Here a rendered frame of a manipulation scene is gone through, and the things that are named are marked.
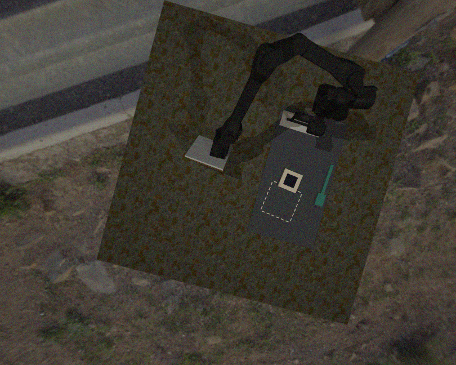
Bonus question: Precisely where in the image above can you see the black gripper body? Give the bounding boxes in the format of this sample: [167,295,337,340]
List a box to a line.
[306,83,338,136]

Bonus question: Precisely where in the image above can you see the beige square tile with dark square centre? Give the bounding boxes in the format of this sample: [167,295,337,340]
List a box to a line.
[278,168,303,193]

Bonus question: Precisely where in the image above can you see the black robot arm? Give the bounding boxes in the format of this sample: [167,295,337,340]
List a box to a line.
[210,33,378,159]

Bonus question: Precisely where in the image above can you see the dark grey rectangular mat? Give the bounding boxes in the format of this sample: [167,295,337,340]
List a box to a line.
[247,105,348,249]

